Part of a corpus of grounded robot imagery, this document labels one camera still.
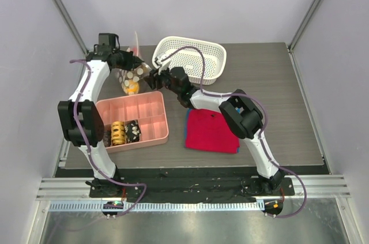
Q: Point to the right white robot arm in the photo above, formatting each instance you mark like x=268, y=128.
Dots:
x=242, y=116

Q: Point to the left aluminium frame post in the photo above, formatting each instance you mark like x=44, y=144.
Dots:
x=70, y=24

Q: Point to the clear polka dot zip bag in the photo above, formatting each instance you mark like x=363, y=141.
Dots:
x=137, y=74

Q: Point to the brown patterned rolled sock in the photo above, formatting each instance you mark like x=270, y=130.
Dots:
x=107, y=138

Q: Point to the yellow fake fruit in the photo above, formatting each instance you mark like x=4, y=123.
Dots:
x=131, y=87

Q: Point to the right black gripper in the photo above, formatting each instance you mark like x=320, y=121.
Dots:
x=157, y=78

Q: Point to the yellow patterned rolled sock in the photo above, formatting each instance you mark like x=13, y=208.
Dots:
x=118, y=136

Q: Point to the white perforated plastic basket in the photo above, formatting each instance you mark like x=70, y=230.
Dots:
x=202, y=61

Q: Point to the aluminium frame post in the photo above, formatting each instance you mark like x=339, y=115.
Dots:
x=70, y=24
x=313, y=8

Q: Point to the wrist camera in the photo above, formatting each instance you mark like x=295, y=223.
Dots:
x=107, y=42
x=162, y=62

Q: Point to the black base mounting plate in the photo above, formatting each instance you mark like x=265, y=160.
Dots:
x=135, y=176

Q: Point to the pink divided organizer tray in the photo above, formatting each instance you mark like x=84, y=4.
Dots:
x=147, y=109

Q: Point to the black white patterned sock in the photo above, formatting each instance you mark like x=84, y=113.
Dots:
x=132, y=131

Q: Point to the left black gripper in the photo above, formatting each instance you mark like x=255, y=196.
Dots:
x=132, y=61

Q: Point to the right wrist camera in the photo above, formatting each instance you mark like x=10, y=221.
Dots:
x=162, y=62

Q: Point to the blue folded cloth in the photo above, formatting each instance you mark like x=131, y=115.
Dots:
x=186, y=120

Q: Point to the slotted white cable duct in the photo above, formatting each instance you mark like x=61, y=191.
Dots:
x=116, y=206

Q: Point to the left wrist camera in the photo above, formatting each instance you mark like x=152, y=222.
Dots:
x=107, y=42

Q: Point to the right aluminium frame post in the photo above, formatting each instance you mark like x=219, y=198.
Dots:
x=313, y=8

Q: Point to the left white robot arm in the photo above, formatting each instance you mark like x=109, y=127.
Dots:
x=81, y=122

